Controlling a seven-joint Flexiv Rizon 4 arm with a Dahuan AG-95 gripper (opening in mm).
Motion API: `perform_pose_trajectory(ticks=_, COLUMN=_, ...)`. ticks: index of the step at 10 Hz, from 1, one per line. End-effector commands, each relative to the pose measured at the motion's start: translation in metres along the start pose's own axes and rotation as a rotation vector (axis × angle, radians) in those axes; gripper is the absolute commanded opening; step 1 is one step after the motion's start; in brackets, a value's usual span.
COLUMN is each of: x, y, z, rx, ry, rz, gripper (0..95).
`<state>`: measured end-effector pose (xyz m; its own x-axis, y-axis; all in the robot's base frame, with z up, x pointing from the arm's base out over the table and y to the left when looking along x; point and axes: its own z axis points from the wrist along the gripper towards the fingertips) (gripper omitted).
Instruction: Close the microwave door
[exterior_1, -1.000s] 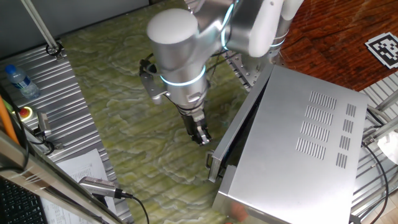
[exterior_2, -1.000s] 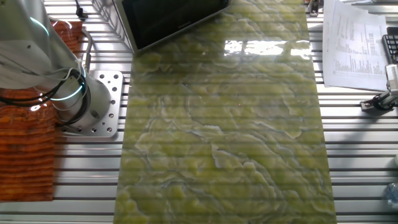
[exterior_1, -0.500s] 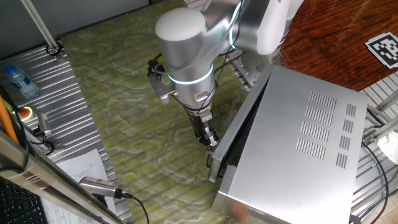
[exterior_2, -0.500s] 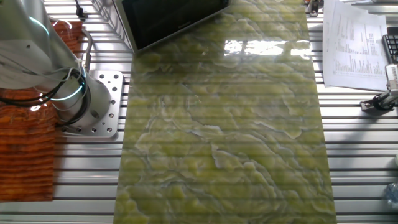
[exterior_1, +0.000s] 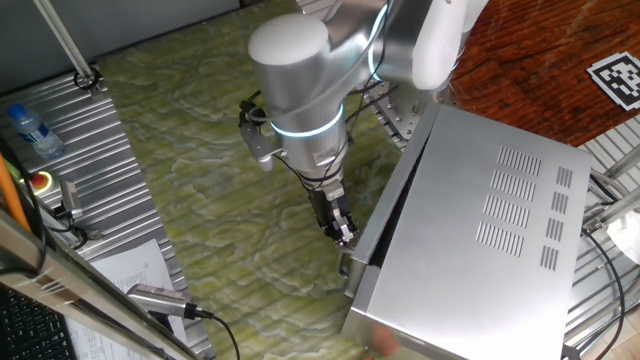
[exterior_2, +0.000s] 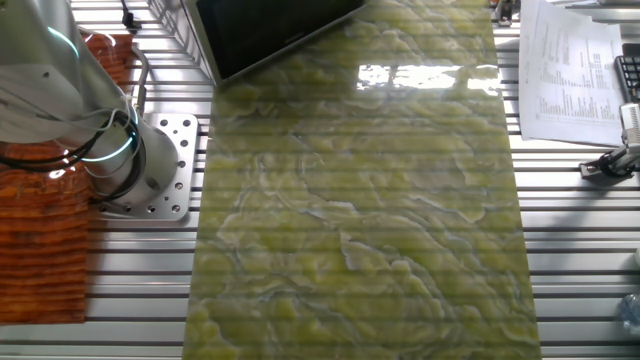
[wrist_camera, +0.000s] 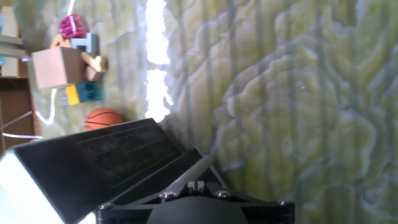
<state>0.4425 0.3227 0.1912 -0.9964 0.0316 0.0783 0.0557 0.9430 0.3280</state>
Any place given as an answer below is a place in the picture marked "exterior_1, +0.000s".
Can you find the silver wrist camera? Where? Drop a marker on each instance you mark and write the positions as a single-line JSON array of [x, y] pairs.
[[257, 145]]

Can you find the printed white paper sheet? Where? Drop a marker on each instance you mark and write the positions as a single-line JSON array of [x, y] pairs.
[[135, 270]]

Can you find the aluminium profile bars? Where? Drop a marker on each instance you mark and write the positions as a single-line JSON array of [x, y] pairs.
[[620, 200]]

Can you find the orange tube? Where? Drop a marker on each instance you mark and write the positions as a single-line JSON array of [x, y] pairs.
[[11, 195]]

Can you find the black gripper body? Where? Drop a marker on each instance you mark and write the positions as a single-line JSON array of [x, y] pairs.
[[322, 207]]

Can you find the small grey box device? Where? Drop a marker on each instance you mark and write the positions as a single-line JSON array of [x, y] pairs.
[[70, 200]]

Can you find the silver handheld microphone device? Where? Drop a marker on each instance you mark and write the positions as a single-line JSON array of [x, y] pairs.
[[157, 300]]

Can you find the silver black camera mount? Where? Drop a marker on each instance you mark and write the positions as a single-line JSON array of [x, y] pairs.
[[161, 320]]

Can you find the black keyboard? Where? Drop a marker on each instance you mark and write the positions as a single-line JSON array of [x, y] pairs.
[[30, 330]]

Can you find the aluminium frame beam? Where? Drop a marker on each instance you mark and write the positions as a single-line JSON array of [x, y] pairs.
[[75, 290]]

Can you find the green marble pattern mat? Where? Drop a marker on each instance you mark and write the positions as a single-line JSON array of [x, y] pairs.
[[225, 210]]

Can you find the black white fiducial marker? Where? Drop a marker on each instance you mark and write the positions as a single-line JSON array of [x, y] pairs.
[[620, 80]]

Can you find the silver microwave body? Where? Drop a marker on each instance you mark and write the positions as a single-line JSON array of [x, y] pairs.
[[450, 250]]

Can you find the yellow red emergency stop button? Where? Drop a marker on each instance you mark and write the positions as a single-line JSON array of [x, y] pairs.
[[41, 181]]

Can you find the aluminium camera pole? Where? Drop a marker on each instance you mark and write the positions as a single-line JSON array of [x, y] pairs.
[[65, 40]]

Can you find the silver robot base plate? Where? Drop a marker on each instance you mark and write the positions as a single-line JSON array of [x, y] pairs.
[[395, 115]]

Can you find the orange wood grain mat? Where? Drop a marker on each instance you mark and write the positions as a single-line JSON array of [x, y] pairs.
[[530, 65]]

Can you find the clear plastic water bottle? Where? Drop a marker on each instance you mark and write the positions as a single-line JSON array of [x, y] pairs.
[[35, 132]]

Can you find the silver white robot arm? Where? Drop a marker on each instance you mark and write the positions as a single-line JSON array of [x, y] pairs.
[[295, 65]]

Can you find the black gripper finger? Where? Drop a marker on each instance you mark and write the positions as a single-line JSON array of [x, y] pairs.
[[336, 235], [345, 220]]

